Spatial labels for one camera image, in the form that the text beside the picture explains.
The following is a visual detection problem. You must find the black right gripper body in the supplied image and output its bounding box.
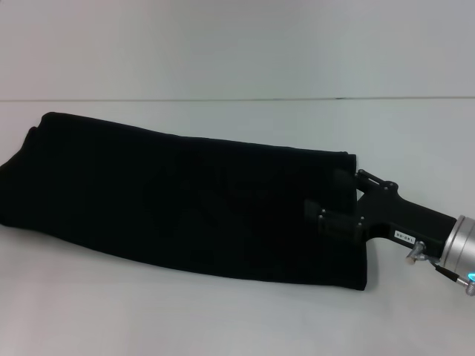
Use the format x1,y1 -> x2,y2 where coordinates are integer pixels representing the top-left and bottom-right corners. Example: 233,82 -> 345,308
355,180 -> 460,260

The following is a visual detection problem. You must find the black t-shirt with FREE print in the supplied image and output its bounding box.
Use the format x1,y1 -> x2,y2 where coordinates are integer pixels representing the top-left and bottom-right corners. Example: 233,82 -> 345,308
0,111 -> 370,292

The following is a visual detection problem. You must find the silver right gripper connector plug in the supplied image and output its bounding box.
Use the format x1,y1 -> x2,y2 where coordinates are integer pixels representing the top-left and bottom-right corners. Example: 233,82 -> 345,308
405,240 -> 428,266

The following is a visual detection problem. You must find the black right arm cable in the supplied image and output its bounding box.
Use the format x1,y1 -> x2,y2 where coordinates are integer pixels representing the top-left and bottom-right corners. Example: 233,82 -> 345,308
425,257 -> 471,287

